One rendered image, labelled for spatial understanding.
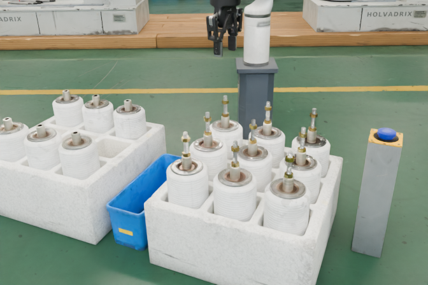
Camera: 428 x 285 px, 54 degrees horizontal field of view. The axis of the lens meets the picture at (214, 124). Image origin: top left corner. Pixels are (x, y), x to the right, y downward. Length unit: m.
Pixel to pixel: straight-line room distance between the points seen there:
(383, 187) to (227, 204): 0.37
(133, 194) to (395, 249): 0.70
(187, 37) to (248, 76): 1.49
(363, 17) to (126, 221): 2.42
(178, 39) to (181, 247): 2.12
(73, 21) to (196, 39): 0.87
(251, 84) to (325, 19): 1.63
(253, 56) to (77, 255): 0.86
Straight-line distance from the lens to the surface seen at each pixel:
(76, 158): 1.11
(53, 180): 1.14
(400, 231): 1.27
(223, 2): 1.03
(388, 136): 1.00
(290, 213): 0.88
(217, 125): 1.17
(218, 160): 1.04
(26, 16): 3.28
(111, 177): 1.15
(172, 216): 0.97
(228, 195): 0.90
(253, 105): 1.54
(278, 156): 1.12
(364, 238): 1.13
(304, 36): 3.00
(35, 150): 1.19
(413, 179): 1.52
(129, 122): 1.27
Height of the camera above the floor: 0.75
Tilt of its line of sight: 25 degrees down
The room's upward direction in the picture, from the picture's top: 1 degrees counter-clockwise
